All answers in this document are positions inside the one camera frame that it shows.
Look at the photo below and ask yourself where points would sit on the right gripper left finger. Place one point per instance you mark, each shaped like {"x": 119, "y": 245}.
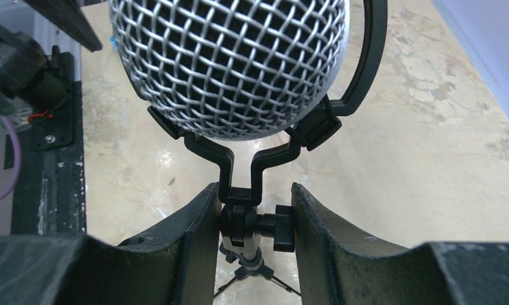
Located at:
{"x": 172, "y": 262}

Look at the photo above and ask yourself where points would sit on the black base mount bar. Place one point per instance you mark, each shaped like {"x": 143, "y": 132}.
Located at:
{"x": 50, "y": 196}

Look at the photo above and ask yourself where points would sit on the blue lego baseplate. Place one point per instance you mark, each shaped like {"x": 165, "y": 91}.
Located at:
{"x": 113, "y": 42}

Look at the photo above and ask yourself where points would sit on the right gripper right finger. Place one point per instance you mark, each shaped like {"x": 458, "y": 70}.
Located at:
{"x": 339, "y": 263}

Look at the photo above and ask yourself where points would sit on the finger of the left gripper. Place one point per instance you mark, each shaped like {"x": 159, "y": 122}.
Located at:
{"x": 68, "y": 16}

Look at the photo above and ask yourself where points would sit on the black tripod stand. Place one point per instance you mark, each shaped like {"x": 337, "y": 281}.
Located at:
{"x": 240, "y": 223}

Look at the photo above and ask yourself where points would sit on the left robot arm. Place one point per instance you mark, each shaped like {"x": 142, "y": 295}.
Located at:
{"x": 43, "y": 81}

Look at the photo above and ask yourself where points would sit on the black silver microphone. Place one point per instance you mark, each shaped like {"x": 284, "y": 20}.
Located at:
{"x": 232, "y": 70}

